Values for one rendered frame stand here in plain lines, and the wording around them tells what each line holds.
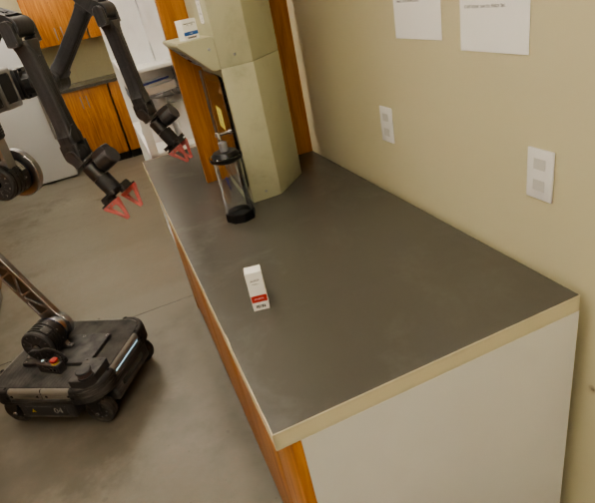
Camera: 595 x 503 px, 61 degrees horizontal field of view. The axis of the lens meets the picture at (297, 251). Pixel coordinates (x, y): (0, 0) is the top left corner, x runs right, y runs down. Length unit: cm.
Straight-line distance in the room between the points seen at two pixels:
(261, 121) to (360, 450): 114
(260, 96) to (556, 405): 125
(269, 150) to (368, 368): 102
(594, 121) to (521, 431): 70
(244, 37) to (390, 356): 113
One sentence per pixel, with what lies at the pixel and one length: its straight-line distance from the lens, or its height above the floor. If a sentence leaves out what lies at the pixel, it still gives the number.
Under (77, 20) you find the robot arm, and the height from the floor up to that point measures 163.
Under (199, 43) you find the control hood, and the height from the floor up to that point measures 150.
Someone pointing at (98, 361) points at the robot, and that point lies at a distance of 250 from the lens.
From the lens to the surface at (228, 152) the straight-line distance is 165.
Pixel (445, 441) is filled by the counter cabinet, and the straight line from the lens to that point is 119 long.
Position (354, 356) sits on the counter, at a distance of 104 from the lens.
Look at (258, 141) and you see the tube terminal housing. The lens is 179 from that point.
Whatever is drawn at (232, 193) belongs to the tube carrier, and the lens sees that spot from 167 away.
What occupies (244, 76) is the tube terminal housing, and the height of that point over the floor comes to 137.
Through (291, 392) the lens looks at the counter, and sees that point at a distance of 100.
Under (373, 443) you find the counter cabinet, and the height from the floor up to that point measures 81.
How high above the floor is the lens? 162
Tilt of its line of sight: 28 degrees down
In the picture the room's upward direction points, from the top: 12 degrees counter-clockwise
